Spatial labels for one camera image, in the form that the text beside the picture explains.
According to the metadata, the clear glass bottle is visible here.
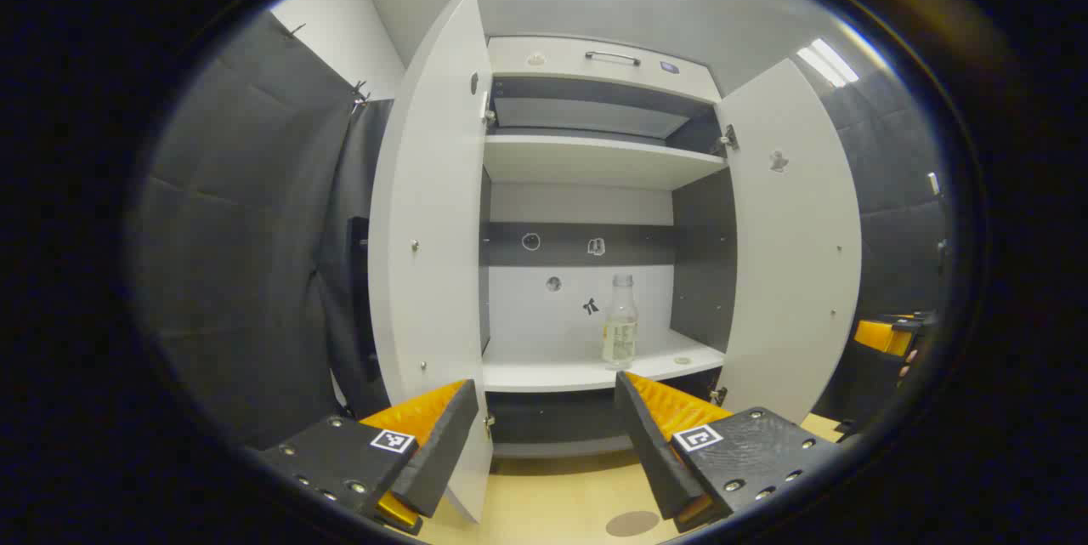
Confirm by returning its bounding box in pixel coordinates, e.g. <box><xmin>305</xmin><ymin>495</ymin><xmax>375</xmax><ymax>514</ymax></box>
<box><xmin>602</xmin><ymin>274</ymin><xmax>639</xmax><ymax>369</ymax></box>

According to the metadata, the black door handle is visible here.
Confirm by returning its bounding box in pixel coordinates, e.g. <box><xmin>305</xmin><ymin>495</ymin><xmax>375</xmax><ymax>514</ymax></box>
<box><xmin>347</xmin><ymin>218</ymin><xmax>371</xmax><ymax>380</ymax></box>

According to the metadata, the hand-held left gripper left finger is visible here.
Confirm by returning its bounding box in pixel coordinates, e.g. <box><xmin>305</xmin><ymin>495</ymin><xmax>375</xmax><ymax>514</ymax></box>
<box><xmin>255</xmin><ymin>378</ymin><xmax>481</xmax><ymax>537</ymax></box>

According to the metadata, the black backdrop cloth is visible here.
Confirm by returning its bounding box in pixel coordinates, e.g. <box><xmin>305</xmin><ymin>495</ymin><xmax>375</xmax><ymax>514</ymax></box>
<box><xmin>127</xmin><ymin>9</ymin><xmax>957</xmax><ymax>452</ymax></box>

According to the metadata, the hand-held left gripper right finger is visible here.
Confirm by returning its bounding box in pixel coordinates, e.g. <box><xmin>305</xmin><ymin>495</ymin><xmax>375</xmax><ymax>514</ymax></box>
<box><xmin>614</xmin><ymin>371</ymin><xmax>851</xmax><ymax>534</ymax></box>

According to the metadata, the round brown coaster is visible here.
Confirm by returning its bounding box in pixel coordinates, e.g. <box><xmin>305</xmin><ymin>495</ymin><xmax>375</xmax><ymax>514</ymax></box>
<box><xmin>605</xmin><ymin>510</ymin><xmax>661</xmax><ymax>538</ymax></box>

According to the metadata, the small ceiling light panel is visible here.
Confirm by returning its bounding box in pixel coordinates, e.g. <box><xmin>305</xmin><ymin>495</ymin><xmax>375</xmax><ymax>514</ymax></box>
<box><xmin>796</xmin><ymin>37</ymin><xmax>861</xmax><ymax>88</ymax></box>

